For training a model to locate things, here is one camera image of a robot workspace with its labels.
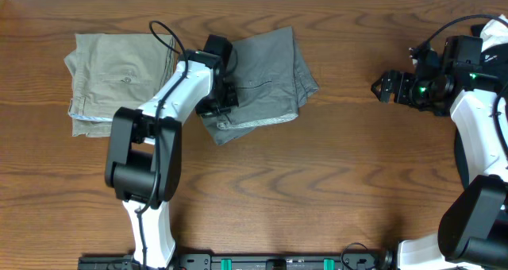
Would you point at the white garment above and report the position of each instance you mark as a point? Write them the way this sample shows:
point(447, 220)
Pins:
point(493, 33)

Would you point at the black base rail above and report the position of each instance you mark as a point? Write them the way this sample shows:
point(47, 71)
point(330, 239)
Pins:
point(354, 260)

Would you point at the grey shorts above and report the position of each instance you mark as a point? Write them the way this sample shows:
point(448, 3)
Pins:
point(272, 81)

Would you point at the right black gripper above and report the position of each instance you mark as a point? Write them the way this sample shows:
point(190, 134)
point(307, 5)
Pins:
point(402, 95)

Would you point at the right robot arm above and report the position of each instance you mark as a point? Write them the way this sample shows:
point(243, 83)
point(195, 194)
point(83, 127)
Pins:
point(472, 233)

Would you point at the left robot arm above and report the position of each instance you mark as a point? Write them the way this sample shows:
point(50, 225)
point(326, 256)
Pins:
point(144, 161)

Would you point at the black t-shirt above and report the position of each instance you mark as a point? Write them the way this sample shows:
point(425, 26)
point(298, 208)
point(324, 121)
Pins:
point(492, 63)

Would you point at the folded khaki shorts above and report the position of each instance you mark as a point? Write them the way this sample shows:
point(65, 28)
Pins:
point(110, 71)

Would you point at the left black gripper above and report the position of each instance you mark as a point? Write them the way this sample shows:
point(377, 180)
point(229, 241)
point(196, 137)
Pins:
point(232, 102)

